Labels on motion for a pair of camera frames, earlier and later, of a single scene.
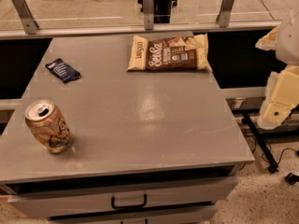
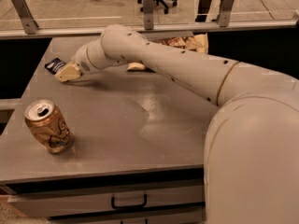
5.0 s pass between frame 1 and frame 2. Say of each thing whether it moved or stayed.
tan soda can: stayed
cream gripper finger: moved
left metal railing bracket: stayed
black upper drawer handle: stayed
